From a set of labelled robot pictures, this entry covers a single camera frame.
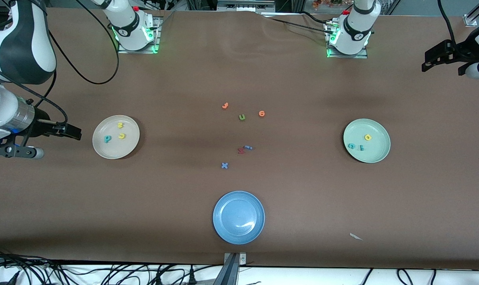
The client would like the beige plate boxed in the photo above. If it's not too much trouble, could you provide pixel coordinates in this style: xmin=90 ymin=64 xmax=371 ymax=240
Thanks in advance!
xmin=92 ymin=115 xmax=140 ymax=160

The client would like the brown table cover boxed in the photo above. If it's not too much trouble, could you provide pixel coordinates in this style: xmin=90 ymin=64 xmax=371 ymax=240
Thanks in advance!
xmin=0 ymin=8 xmax=479 ymax=270

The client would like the light green plate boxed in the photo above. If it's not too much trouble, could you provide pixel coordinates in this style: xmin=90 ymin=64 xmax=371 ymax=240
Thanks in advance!
xmin=343 ymin=118 xmax=391 ymax=163

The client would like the orange decorative object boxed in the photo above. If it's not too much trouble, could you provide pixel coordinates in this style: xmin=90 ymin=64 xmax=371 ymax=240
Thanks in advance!
xmin=313 ymin=0 xmax=344 ymax=9

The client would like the blue plate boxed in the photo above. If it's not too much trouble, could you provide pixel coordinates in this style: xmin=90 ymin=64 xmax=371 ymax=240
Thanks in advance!
xmin=213 ymin=191 xmax=265 ymax=245

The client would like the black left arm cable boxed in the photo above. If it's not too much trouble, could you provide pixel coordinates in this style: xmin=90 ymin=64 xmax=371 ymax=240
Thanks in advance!
xmin=437 ymin=0 xmax=460 ymax=46

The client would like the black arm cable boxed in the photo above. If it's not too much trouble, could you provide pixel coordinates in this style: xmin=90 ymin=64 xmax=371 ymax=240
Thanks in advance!
xmin=437 ymin=0 xmax=460 ymax=46
xmin=0 ymin=0 xmax=120 ymax=125

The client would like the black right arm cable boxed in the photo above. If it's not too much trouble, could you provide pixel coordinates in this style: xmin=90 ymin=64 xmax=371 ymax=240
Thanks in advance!
xmin=0 ymin=0 xmax=120 ymax=125

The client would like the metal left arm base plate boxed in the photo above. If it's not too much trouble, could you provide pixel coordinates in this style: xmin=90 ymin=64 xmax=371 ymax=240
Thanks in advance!
xmin=326 ymin=19 xmax=369 ymax=59

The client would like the black base cable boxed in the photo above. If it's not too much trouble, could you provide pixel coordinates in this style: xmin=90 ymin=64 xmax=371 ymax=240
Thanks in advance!
xmin=301 ymin=11 xmax=335 ymax=25
xmin=268 ymin=17 xmax=335 ymax=36

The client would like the aluminium frame beam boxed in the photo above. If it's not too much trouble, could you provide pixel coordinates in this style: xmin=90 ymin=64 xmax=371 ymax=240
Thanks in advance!
xmin=217 ymin=0 xmax=277 ymax=12

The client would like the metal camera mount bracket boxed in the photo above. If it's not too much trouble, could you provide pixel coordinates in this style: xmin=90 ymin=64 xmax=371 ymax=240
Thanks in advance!
xmin=223 ymin=253 xmax=248 ymax=285

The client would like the black floor cable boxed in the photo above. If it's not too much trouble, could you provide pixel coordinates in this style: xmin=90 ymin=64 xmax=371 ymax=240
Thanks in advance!
xmin=397 ymin=268 xmax=415 ymax=285

